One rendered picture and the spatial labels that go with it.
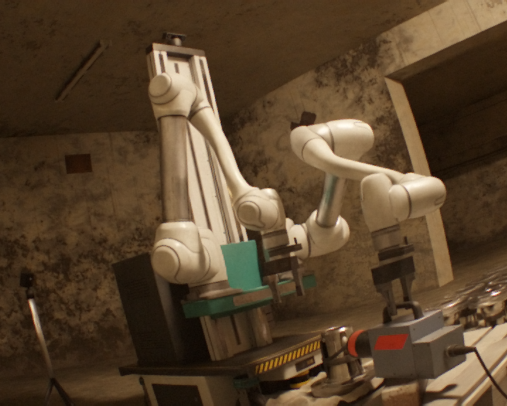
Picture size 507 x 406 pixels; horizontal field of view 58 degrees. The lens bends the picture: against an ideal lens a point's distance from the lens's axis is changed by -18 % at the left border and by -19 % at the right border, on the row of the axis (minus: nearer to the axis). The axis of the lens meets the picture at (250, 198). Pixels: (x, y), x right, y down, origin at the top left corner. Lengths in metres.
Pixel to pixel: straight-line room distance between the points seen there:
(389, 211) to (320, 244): 0.97
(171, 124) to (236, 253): 0.70
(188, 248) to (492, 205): 9.63
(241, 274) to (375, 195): 1.02
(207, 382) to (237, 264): 0.59
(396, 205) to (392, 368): 0.47
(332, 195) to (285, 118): 4.84
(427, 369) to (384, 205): 0.49
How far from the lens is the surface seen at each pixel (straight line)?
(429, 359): 1.36
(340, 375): 1.79
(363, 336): 1.64
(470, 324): 2.82
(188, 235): 1.84
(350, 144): 1.96
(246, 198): 1.75
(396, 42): 5.99
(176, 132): 1.91
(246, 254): 2.38
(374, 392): 1.74
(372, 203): 1.45
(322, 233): 2.35
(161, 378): 2.30
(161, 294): 2.27
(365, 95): 6.18
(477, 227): 11.27
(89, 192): 6.82
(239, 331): 2.39
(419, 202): 1.51
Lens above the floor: 0.62
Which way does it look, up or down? 9 degrees up
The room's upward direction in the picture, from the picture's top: 14 degrees counter-clockwise
